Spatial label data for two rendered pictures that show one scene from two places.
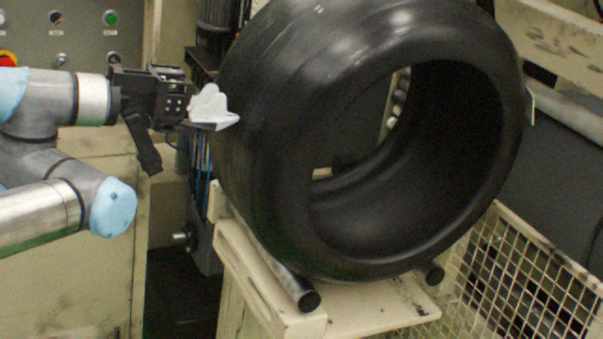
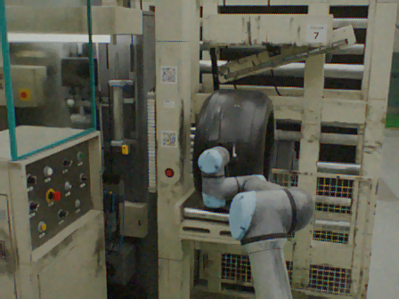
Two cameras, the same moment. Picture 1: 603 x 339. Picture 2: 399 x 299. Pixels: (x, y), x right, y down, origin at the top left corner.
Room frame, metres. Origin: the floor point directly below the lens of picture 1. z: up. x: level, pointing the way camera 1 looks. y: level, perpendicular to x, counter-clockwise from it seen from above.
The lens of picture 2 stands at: (-0.21, 1.43, 1.68)
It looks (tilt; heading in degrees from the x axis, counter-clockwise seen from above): 13 degrees down; 315
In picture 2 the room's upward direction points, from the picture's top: 1 degrees clockwise
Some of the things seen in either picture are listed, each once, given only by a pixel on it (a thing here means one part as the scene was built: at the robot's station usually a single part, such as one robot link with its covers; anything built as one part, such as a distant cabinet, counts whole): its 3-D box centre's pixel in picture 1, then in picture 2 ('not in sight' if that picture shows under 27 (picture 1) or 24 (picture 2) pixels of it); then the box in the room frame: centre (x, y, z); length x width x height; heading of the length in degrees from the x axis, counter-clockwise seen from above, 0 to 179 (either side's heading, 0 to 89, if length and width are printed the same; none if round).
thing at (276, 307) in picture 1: (265, 272); (219, 229); (1.13, 0.03, 0.84); 0.36 x 0.09 x 0.06; 31
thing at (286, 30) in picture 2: not in sight; (268, 30); (1.24, -0.41, 1.71); 0.61 x 0.25 x 0.15; 31
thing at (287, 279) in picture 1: (270, 248); (220, 215); (1.12, 0.03, 0.90); 0.35 x 0.05 x 0.05; 31
